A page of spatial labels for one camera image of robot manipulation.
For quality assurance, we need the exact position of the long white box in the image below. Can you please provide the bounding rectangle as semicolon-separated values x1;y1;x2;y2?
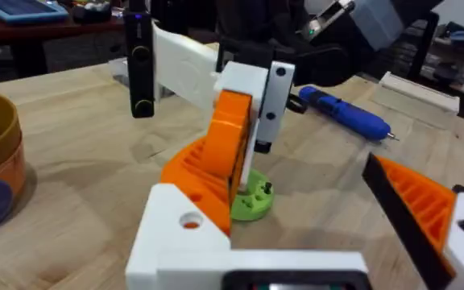
378;71;461;114

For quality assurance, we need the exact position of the blue tray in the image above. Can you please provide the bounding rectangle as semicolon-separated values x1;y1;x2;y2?
0;0;70;24

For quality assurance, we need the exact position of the orange ribbed wedge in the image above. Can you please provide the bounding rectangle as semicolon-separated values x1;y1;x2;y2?
160;135;233;237

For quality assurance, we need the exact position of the dark red side table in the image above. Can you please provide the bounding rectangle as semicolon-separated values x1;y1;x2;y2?
0;10;125;78

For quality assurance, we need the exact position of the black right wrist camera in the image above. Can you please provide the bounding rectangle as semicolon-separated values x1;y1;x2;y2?
122;10;155;119

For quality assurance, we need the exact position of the grey and black machine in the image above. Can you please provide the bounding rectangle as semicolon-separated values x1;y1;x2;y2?
300;0;404;52

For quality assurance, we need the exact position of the blue electric screwdriver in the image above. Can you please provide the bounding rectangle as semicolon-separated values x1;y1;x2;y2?
286;85;400;143

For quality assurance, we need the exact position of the green disc with holes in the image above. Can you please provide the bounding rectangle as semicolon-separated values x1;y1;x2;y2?
230;168;276;222

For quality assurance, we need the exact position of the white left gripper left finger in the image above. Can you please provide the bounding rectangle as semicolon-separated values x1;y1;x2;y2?
125;183;232;290

